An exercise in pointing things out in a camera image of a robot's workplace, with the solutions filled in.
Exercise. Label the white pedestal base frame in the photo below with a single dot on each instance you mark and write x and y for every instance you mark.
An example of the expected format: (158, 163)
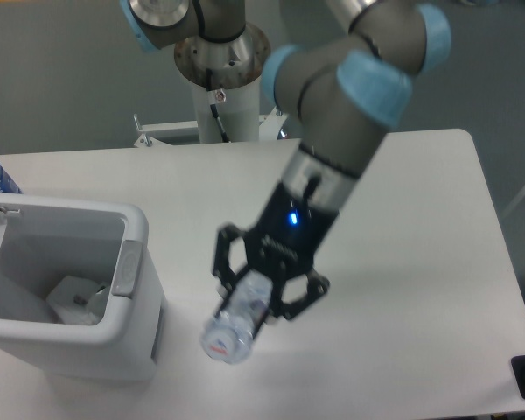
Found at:
(273, 126)

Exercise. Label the white plastic trash can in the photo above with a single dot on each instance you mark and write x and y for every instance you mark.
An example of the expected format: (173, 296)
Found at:
(54, 255)

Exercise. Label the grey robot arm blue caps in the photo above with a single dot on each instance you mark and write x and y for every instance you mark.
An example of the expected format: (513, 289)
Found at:
(348, 95)

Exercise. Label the white paper wrapper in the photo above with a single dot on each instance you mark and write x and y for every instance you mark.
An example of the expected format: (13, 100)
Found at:
(97, 304)

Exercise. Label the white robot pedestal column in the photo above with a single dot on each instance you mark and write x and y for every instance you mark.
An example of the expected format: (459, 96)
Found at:
(225, 82)

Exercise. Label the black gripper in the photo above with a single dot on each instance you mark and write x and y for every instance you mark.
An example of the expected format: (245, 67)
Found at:
(281, 246)

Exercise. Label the clear plastic water bottle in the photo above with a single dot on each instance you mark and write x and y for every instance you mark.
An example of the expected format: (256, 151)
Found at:
(229, 335)

